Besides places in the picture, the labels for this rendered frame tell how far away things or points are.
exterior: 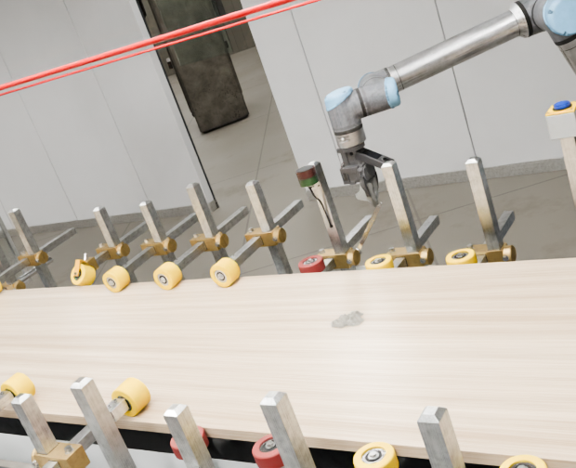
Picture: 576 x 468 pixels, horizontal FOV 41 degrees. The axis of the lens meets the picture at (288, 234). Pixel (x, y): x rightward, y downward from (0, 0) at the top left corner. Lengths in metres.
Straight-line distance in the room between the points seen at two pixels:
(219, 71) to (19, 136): 2.92
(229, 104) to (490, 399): 8.36
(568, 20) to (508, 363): 1.13
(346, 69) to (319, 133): 0.55
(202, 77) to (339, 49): 4.46
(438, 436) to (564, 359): 0.53
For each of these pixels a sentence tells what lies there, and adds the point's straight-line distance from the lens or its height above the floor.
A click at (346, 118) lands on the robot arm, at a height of 1.28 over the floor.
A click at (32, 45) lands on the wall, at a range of 7.15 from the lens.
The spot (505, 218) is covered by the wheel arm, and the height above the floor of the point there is 0.84.
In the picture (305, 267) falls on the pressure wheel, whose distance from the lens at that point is 2.37.
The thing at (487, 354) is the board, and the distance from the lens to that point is 1.71.
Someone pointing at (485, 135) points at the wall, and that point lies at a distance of 5.15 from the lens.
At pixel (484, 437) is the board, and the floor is 0.90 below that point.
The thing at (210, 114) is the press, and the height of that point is 0.21.
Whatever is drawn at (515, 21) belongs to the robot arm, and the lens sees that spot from 2.55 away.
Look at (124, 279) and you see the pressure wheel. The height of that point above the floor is 0.94.
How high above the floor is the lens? 1.81
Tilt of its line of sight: 20 degrees down
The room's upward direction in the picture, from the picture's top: 20 degrees counter-clockwise
